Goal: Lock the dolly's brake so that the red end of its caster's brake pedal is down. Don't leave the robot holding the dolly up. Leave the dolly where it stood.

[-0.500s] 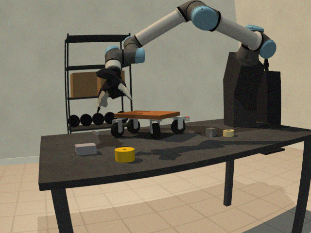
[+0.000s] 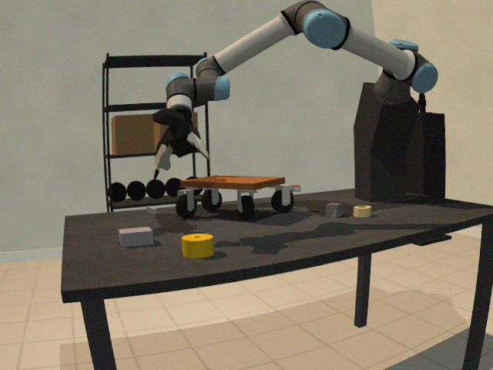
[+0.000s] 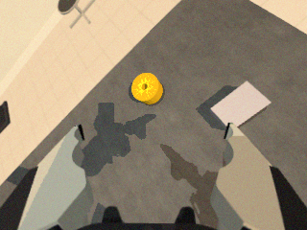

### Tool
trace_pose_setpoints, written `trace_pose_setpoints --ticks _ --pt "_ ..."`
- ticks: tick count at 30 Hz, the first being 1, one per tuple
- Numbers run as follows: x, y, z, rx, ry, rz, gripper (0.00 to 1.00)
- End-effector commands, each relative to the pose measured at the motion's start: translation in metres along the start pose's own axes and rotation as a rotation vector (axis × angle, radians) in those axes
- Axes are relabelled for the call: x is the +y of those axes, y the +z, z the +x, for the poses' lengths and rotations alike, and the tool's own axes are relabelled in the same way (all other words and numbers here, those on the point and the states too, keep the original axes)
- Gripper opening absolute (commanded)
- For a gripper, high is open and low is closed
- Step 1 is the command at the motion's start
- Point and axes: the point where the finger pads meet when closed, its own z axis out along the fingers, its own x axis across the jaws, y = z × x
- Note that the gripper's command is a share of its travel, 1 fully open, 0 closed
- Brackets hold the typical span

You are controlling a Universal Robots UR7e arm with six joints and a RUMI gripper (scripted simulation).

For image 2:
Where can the wheeled wooden dolly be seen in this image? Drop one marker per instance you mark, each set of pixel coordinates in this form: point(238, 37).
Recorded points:
point(282, 200)

